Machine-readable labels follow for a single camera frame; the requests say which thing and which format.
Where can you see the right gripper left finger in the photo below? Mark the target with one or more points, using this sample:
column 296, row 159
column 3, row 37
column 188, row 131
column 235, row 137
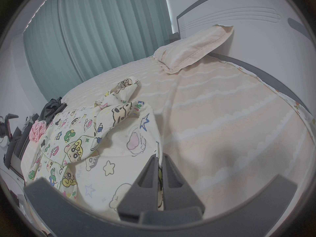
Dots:
column 145, row 189

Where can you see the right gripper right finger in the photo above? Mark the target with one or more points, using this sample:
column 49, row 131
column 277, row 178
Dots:
column 175, row 189

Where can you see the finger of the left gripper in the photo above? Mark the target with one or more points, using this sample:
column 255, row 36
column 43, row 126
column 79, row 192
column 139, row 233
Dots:
column 12, row 116

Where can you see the white printed pyjama top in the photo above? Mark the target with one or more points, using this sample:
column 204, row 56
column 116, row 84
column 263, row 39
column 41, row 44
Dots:
column 98, row 157

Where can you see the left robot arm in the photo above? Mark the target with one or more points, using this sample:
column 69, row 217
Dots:
column 6, row 132

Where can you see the bed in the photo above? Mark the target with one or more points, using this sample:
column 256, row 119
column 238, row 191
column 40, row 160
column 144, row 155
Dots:
column 222, row 107

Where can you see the pink garment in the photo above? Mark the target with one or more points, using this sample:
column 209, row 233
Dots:
column 37, row 131

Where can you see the black garment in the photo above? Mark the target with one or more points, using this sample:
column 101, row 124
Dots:
column 53, row 109

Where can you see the blue-green curtain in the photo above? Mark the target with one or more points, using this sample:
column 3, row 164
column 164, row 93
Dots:
column 118, row 28
column 47, row 53

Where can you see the pale pink striped pillow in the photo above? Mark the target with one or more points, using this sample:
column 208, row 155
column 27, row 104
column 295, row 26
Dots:
column 192, row 48

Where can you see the grey white bedside table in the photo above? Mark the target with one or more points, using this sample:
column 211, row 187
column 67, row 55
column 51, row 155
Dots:
column 173, row 37

